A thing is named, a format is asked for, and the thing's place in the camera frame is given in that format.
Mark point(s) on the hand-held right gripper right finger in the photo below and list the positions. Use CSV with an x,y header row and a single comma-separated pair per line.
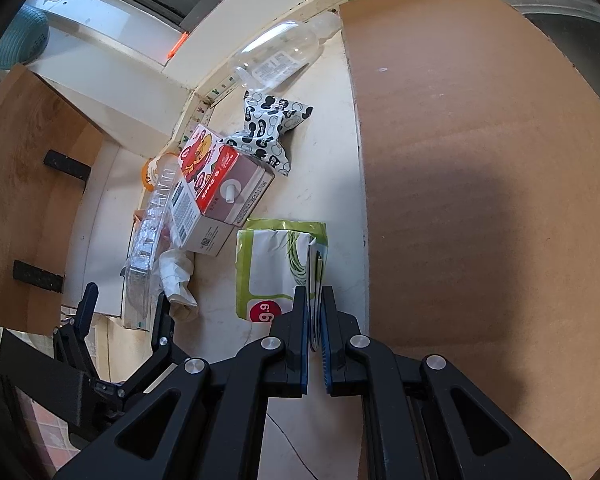
x,y
337,355

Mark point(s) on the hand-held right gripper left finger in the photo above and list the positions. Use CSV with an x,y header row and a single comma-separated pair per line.
x,y
290,340

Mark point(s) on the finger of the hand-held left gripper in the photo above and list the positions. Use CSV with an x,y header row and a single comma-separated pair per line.
x,y
162,330
85,310

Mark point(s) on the green tissue pack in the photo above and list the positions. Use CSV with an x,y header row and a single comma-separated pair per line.
x,y
265,260

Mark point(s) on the red white milk carton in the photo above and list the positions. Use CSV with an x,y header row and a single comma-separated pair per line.
x,y
215,175

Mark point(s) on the crumpled clear plastic bag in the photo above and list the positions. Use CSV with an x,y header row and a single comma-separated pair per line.
x,y
177,270

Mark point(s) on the clear plastic tray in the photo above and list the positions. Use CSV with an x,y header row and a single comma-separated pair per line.
x,y
147,240

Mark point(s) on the orange snack wrapper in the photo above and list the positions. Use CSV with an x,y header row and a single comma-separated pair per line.
x,y
149,175

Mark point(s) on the wooden cutting board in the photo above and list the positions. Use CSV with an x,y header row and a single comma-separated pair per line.
x,y
20,160

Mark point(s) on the black white patterned wrapper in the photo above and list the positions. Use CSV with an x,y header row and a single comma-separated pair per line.
x,y
265,120

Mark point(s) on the brown cardboard sheet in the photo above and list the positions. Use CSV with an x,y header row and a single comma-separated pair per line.
x,y
455,135

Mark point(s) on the blue utensil holder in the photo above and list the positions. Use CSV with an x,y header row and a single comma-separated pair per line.
x,y
20,40

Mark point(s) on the small orange strip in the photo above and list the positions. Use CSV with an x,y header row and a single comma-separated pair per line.
x,y
177,44

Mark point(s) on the clear plastic bottle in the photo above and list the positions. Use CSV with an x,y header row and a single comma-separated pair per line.
x,y
280,50

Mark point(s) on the stainless steel sink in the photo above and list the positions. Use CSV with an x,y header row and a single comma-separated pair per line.
x,y
555,5

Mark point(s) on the black cutting board bracket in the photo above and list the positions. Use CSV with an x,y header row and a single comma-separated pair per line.
x,y
37,276
67,165

